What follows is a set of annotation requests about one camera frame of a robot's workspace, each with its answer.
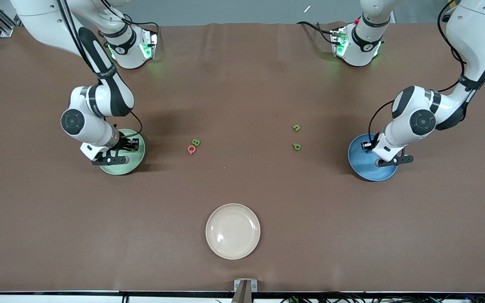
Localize black base cable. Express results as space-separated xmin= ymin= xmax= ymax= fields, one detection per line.
xmin=296 ymin=20 xmax=336 ymax=44
xmin=98 ymin=0 xmax=161 ymax=40

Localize brown table cover sheet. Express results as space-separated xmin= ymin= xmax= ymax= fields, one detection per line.
xmin=0 ymin=22 xmax=485 ymax=294

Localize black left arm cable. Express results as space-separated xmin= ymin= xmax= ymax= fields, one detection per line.
xmin=368 ymin=0 xmax=466 ymax=144

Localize light green plate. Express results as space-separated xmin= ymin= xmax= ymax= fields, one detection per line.
xmin=99 ymin=129 xmax=146 ymax=175

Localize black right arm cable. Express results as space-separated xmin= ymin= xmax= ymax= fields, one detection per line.
xmin=55 ymin=0 xmax=143 ymax=139

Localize blue plate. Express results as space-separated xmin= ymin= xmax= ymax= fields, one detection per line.
xmin=347 ymin=133 xmax=399 ymax=182

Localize black right base cable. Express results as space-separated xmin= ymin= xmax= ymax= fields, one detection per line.
xmin=98 ymin=0 xmax=161 ymax=40

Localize black left base cable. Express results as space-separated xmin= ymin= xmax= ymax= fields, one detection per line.
xmin=296 ymin=20 xmax=336 ymax=44

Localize cream plate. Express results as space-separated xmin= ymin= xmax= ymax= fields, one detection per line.
xmin=205 ymin=203 xmax=261 ymax=260

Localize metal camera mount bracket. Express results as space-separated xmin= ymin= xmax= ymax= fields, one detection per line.
xmin=231 ymin=279 xmax=258 ymax=303

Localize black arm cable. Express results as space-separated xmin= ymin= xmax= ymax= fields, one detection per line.
xmin=55 ymin=0 xmax=143 ymax=139
xmin=368 ymin=0 xmax=466 ymax=144

